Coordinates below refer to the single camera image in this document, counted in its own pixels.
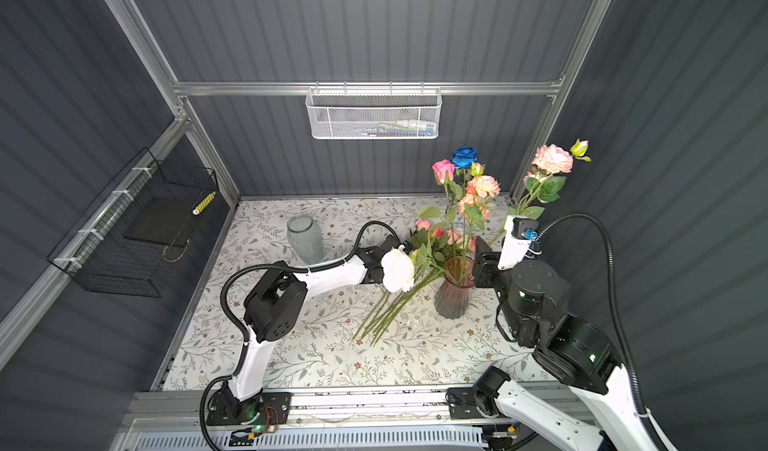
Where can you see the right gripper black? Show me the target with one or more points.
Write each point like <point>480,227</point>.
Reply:
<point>484,261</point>

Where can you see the cream white artificial rose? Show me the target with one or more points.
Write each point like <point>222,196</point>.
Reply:
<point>398,269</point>

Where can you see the pink ribbed glass vase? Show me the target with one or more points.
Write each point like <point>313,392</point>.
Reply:
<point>452,297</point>

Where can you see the clear ribbed glass vase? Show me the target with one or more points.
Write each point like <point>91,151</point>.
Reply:
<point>305,237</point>

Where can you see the pale pink carnation spray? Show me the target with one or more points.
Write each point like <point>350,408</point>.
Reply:
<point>546,177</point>

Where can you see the magenta pink artificial rose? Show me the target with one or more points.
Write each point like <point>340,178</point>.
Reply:
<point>443,171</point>

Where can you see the blue artificial rose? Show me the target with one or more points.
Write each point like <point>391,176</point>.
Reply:
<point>464,157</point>

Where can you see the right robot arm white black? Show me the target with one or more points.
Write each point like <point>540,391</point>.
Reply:
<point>532,313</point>

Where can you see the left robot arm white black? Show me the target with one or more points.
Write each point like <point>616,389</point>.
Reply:
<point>271,310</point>

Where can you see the bunch of artificial roses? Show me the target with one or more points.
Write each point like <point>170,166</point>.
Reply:
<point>434,252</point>

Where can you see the yellow item in black basket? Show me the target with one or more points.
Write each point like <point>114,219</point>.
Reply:
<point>203,203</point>

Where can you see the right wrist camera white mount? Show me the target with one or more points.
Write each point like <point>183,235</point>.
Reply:
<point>520,231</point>

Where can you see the white wire mesh basket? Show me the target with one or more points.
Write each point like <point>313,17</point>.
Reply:
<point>344,116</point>

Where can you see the black wire basket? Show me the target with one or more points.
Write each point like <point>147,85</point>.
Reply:
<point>136,240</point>

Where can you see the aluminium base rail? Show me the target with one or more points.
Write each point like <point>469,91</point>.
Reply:
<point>309,407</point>

